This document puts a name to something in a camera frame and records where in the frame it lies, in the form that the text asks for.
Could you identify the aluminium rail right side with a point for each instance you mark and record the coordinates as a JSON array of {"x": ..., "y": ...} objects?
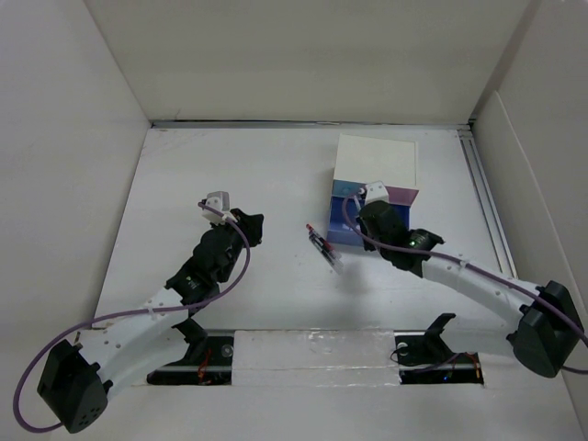
[{"x": 489, "y": 211}]

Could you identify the aluminium rail back edge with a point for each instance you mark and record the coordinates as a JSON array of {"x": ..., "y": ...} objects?
[{"x": 288, "y": 124}]

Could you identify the white mini drawer cabinet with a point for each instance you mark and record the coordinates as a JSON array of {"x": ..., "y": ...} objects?
[{"x": 366, "y": 160}]

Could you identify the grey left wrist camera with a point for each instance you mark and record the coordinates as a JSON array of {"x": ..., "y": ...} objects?
[{"x": 217, "y": 207}]

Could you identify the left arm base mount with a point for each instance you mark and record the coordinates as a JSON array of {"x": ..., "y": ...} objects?
[{"x": 206, "y": 362}]

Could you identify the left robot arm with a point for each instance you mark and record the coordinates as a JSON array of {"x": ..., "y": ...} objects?
[{"x": 79, "y": 380}]

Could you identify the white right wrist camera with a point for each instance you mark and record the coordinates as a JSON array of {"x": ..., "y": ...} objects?
[{"x": 375, "y": 192}]

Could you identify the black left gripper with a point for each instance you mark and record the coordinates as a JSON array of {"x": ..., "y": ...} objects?
[{"x": 250, "y": 225}]

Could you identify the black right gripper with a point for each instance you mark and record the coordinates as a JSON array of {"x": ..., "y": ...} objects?
[{"x": 363, "y": 226}]

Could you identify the red gel pen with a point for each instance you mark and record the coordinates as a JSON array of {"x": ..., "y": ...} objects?
[{"x": 317, "y": 240}]

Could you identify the light blue small drawer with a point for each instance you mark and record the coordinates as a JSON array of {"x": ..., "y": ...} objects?
[{"x": 342, "y": 188}]

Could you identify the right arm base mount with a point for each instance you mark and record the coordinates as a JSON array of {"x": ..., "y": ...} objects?
[{"x": 424, "y": 358}]

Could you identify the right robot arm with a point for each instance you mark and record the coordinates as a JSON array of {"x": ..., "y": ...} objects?
[{"x": 541, "y": 326}]

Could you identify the pink drawer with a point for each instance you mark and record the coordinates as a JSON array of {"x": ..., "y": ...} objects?
[{"x": 402, "y": 195}]

